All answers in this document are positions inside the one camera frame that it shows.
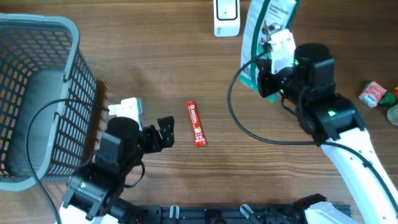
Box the red stick sachet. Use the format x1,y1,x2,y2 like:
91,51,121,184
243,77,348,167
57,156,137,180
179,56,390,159
185,101,207,147

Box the red small packet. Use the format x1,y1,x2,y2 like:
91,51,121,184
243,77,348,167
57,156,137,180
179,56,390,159
359,82,387,108

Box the yellow bottle green cap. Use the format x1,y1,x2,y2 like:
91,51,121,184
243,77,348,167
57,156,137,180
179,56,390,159
379,87,398,106

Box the clear jar green lid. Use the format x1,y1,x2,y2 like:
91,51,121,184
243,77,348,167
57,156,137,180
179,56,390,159
387,105,398,126

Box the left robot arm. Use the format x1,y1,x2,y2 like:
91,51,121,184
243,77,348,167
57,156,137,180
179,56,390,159
60,116,175,223

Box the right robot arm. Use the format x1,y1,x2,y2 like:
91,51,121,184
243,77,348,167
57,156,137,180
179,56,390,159
256,44,397,223

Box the white barcode scanner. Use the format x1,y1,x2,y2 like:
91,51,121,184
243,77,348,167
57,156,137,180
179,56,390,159
213,0,241,37

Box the grey plastic shopping basket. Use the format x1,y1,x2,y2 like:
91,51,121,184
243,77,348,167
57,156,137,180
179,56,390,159
1,14,97,192

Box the black right camera cable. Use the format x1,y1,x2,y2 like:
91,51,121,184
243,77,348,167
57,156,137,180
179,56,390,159
227,51,398,212

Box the black camera cable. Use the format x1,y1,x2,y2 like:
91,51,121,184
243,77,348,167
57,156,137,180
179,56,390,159
25,98,110,224
227,51,398,212

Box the black left camera cable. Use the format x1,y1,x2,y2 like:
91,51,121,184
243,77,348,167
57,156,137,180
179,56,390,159
25,98,110,224

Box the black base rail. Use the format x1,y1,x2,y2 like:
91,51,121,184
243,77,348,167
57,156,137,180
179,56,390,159
127,204,310,224

